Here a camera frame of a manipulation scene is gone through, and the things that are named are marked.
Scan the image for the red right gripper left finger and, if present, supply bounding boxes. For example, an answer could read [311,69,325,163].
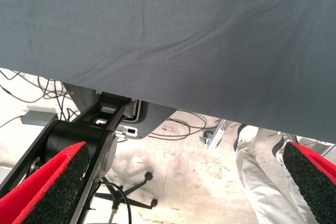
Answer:
[0,141,90,224]

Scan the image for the black office chair base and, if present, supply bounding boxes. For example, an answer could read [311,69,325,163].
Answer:
[93,171,159,210]

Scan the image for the aluminium profile bar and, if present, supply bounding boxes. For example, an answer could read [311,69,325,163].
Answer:
[206,119,228,150]

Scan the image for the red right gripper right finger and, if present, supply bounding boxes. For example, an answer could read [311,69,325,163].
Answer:
[282,141,336,224]

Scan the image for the black looped cable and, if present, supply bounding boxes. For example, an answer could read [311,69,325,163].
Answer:
[101,181,132,224]

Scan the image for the black robot frame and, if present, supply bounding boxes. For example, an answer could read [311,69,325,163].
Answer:
[0,91,132,224]

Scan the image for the thin black floor cable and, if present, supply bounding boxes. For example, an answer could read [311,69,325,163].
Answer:
[146,110,218,141]
[0,68,79,128]

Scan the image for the dark grey table cloth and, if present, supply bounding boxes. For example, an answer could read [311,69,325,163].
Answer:
[0,0,336,146]

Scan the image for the grey power adapter box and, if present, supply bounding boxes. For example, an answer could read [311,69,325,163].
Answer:
[20,110,57,126]

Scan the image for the person leg white trousers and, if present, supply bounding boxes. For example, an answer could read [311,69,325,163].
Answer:
[233,124,320,224]

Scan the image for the black caster wheel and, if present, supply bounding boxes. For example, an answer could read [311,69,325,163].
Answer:
[198,130,212,145]

